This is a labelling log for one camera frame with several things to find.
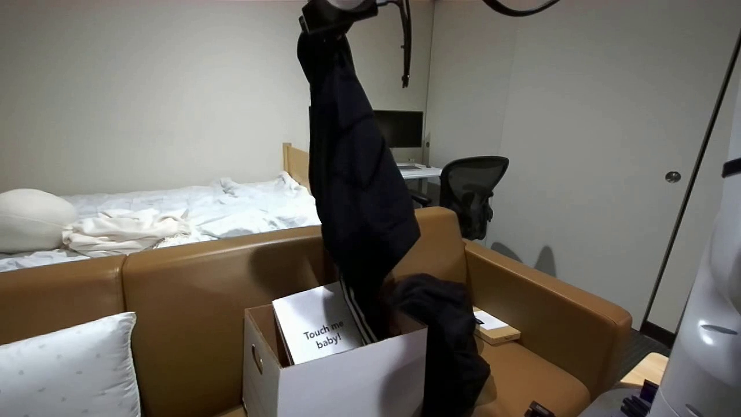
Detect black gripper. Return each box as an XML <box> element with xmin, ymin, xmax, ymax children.
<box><xmin>298</xmin><ymin>0</ymin><xmax>378</xmax><ymax>33</ymax></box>

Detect black clothing item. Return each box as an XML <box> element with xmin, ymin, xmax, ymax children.
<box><xmin>392</xmin><ymin>273</ymin><xmax>490</xmax><ymax>417</ymax></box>
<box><xmin>297</xmin><ymin>30</ymin><xmax>419</xmax><ymax>339</ymax></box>

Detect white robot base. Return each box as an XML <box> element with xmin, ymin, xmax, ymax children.
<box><xmin>648</xmin><ymin>156</ymin><xmax>741</xmax><ymax>417</ymax></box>

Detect white book in box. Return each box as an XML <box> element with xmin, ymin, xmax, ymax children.
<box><xmin>270</xmin><ymin>286</ymin><xmax>368</xmax><ymax>363</ymax></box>

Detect white cardboard box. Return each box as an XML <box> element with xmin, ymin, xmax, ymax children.
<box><xmin>244</xmin><ymin>303</ymin><xmax>428</xmax><ymax>417</ymax></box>

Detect black computer monitor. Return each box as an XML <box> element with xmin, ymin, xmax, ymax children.
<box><xmin>376</xmin><ymin>112</ymin><xmax>424</xmax><ymax>148</ymax></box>

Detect white desk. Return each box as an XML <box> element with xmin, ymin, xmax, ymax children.
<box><xmin>398</xmin><ymin>163</ymin><xmax>442</xmax><ymax>181</ymax></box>

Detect black office chair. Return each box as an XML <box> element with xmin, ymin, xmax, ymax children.
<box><xmin>441</xmin><ymin>156</ymin><xmax>510</xmax><ymax>239</ymax></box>

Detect bed with white sheets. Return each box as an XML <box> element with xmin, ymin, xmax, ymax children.
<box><xmin>0</xmin><ymin>143</ymin><xmax>318</xmax><ymax>271</ymax></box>

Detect tan leather sofa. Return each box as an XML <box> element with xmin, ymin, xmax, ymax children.
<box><xmin>0</xmin><ymin>209</ymin><xmax>632</xmax><ymax>417</ymax></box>

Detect white door with knob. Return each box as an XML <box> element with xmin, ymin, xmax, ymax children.
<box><xmin>639</xmin><ymin>30</ymin><xmax>741</xmax><ymax>334</ymax></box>

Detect round white pillow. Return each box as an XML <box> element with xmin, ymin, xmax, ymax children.
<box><xmin>0</xmin><ymin>187</ymin><xmax>76</xmax><ymax>253</ymax></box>

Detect white pillow on sofa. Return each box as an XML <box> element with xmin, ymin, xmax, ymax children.
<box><xmin>0</xmin><ymin>314</ymin><xmax>141</xmax><ymax>417</ymax></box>

